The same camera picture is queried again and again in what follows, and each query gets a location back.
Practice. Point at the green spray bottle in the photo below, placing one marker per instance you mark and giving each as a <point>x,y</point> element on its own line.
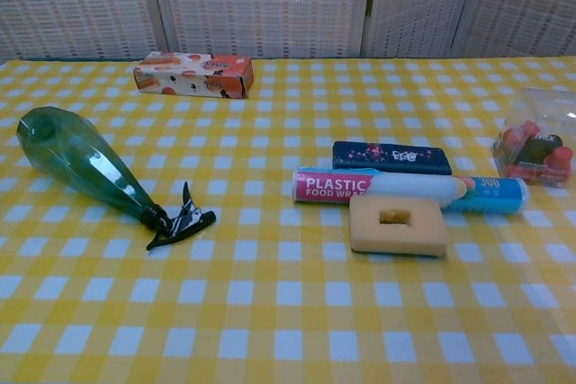
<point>72,150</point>

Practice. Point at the plastic food wrap roll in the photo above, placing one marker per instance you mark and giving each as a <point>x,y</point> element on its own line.
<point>328,188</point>

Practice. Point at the dark blue printed box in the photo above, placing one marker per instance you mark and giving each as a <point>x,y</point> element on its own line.
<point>391,158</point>

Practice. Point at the orange white snack box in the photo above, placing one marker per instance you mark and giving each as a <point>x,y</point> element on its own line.
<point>193,76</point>

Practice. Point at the yellow sponge with hole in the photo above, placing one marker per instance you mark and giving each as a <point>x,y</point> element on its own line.
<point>418,231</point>

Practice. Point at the yellow white checkered tablecloth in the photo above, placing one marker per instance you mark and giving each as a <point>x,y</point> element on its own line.
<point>270,312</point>

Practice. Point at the white woven folding screen panel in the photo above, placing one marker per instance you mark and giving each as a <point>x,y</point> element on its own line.
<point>526,2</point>
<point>261,2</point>
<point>418,2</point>
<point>72,2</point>

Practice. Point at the clear box with red items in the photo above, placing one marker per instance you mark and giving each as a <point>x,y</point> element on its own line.
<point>535,145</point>

